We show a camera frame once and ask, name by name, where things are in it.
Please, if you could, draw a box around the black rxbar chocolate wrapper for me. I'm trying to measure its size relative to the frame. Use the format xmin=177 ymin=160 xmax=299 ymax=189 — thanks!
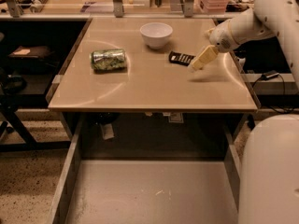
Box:
xmin=168 ymin=51 xmax=193 ymax=66

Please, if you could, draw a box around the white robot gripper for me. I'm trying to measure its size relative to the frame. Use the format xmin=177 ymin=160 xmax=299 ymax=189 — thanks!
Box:
xmin=187 ymin=21 xmax=239 ymax=72

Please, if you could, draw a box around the black chair with cushion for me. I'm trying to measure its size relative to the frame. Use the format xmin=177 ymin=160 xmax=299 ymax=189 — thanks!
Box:
xmin=0 ymin=31 xmax=72 ymax=153

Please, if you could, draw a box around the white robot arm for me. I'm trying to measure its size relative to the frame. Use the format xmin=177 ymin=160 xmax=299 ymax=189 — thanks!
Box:
xmin=188 ymin=0 xmax=299 ymax=224

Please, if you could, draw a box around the white ceramic bowl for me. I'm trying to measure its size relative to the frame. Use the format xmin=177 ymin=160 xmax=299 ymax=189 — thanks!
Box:
xmin=140 ymin=22 xmax=173 ymax=49

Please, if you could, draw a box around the white paper tag under table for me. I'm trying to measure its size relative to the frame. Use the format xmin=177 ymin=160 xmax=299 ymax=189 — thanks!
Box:
xmin=100 ymin=124 xmax=114 ymax=140

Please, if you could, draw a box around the black power adapter with cable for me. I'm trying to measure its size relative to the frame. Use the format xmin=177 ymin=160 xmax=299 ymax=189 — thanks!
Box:
xmin=251 ymin=70 xmax=295 ymax=114

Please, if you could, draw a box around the open grey top drawer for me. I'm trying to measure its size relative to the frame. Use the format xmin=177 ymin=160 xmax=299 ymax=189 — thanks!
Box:
xmin=47 ymin=113 xmax=246 ymax=224

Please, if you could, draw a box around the green crushed soda can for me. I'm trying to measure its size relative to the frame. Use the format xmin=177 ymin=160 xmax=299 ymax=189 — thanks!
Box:
xmin=90 ymin=49 xmax=127 ymax=71

